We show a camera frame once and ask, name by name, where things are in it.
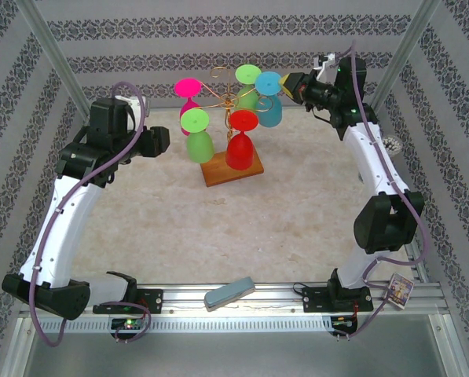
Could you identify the blue wine glass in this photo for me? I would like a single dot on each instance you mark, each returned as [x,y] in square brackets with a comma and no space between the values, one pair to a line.
[269,114]

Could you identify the green wine glass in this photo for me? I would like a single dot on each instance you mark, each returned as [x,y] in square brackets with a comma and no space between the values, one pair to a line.
[200,149]
[247,74]

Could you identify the red wine glass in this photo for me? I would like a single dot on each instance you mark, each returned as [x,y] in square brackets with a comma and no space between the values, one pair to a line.
[240,151]

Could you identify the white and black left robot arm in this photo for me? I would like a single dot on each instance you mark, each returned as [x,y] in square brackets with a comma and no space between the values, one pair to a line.
[69,220]

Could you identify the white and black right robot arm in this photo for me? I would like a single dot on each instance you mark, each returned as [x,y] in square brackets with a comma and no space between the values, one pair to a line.
[371,157]

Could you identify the pink wine glass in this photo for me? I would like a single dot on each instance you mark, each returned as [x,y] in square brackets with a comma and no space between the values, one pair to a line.
[187,88]

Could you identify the tub of pencils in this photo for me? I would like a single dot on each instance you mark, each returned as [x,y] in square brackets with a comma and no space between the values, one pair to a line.
[392,144]

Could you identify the grey-blue glasses case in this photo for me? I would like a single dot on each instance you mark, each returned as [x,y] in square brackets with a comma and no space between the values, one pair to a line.
[228,295]

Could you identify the small circuit board with LEDs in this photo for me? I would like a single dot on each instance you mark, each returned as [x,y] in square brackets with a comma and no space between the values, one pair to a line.
[130,324]

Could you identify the small printed card box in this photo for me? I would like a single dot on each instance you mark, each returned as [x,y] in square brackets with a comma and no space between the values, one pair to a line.
[400,290]

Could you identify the aluminium frame post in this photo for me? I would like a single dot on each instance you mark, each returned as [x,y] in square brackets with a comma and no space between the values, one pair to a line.
[53,55]
[407,51]

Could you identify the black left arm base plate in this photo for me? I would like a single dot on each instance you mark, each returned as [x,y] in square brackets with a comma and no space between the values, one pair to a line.
[153,298]

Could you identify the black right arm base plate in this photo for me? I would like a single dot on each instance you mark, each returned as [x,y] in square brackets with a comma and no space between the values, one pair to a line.
[314,300]

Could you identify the aluminium mounting rail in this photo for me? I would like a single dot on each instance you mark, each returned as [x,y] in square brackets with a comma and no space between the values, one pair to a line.
[273,298]

